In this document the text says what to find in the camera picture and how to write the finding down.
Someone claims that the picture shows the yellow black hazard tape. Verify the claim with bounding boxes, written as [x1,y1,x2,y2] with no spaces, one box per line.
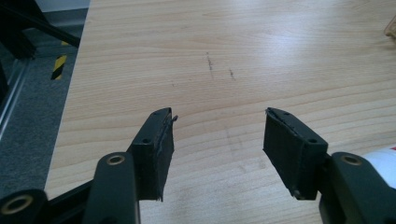
[49,40,71,81]

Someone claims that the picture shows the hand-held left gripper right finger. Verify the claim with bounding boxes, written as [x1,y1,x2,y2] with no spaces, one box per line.
[262,106,330,201]

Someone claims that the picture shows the aluminium floor rail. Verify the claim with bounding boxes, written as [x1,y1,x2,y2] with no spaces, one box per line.
[0,58,33,139]

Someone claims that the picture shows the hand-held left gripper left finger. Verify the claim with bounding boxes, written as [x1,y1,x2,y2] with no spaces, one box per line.
[126,106,179,203]

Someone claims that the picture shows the black metal frame stand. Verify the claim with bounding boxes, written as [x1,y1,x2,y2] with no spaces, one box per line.
[0,0,82,61]

